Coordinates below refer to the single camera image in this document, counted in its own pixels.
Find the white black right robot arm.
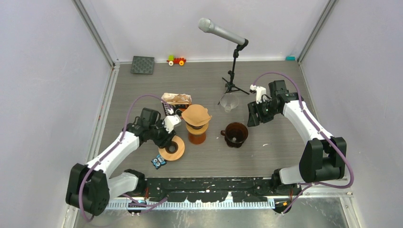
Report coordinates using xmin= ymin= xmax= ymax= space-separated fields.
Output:
xmin=247 ymin=80 xmax=346 ymax=195

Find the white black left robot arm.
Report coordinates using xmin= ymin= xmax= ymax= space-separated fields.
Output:
xmin=66 ymin=108 xmax=181 ymax=216

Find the brown paper coffee filter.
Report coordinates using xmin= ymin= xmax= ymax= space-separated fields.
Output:
xmin=182 ymin=104 xmax=212 ymax=127

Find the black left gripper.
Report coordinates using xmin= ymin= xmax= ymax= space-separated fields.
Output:
xmin=149 ymin=119 xmax=175 ymax=148

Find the teal block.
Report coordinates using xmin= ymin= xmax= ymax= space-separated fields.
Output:
xmin=285 ymin=56 xmax=296 ymax=61

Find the blue owl sticker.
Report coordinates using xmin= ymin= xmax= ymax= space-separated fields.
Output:
xmin=151 ymin=154 xmax=167 ymax=170

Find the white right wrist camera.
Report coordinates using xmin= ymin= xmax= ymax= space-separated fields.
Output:
xmin=249 ymin=85 xmax=268 ymax=104

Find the clear glass dripper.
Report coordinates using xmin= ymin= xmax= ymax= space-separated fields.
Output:
xmin=218 ymin=93 xmax=240 ymax=113

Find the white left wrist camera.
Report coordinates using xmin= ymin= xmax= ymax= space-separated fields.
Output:
xmin=163 ymin=108 xmax=182 ymax=133

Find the orange glass carafe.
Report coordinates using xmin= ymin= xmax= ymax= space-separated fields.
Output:
xmin=188 ymin=133 xmax=206 ymax=145

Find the wooden ring collar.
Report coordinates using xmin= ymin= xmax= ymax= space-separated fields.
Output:
xmin=158 ymin=136 xmax=185 ymax=161

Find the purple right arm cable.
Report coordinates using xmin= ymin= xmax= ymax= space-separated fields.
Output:
xmin=251 ymin=71 xmax=355 ymax=215

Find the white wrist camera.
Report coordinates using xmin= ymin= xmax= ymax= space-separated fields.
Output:
xmin=163 ymin=108 xmax=182 ymax=133
xmin=249 ymin=85 xmax=268 ymax=104

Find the black microphone tripod stand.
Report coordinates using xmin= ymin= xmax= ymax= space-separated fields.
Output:
xmin=222 ymin=39 xmax=249 ymax=95

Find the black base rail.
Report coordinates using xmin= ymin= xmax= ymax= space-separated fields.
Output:
xmin=127 ymin=177 xmax=301 ymax=203

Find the orange coffee filter box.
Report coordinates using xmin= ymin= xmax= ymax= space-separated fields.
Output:
xmin=161 ymin=93 xmax=192 ymax=117

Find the grey microphone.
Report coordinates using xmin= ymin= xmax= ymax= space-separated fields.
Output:
xmin=198 ymin=18 xmax=249 ymax=47

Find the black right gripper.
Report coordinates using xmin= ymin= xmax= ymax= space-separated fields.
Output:
xmin=248 ymin=98 xmax=280 ymax=127

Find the brown plastic dripper with handle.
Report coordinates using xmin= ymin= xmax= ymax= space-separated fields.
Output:
xmin=220 ymin=122 xmax=249 ymax=148

